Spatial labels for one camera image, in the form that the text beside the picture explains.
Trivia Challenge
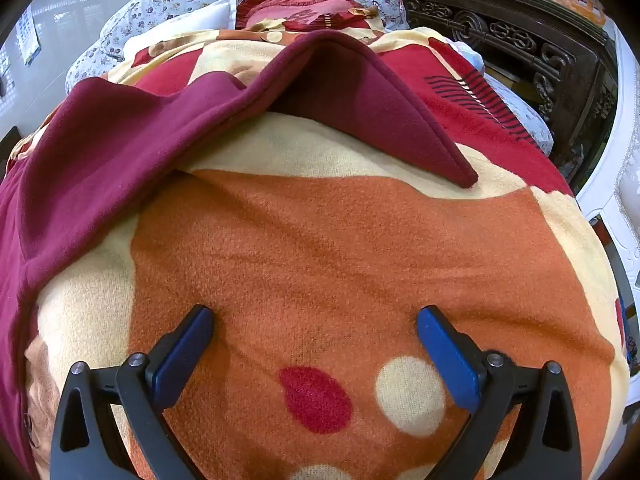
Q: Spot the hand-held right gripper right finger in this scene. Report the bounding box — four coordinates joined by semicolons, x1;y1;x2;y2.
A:
416;306;583;480

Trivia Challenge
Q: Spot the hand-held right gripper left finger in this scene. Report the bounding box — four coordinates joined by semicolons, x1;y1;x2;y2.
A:
50;304;215;480

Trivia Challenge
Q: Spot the maroon fleece garment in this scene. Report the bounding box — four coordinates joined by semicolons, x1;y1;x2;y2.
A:
0;29;479;480

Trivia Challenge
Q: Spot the orange red cream printed blanket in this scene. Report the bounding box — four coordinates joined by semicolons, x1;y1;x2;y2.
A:
10;27;631;480

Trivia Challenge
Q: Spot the white carved chair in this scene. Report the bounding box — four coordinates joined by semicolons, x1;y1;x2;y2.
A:
575;25;640;361

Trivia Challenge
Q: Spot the dark carved wooden headboard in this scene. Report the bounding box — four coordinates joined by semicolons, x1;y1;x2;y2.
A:
392;0;621;181

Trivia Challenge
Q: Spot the white pillow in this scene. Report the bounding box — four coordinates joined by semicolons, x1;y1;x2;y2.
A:
122;0;238;56

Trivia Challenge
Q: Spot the red ruffled pillow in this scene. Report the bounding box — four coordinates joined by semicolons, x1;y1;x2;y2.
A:
235;0;386;36

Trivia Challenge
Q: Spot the wall calendar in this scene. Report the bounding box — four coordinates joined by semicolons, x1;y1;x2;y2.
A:
15;5;43;66

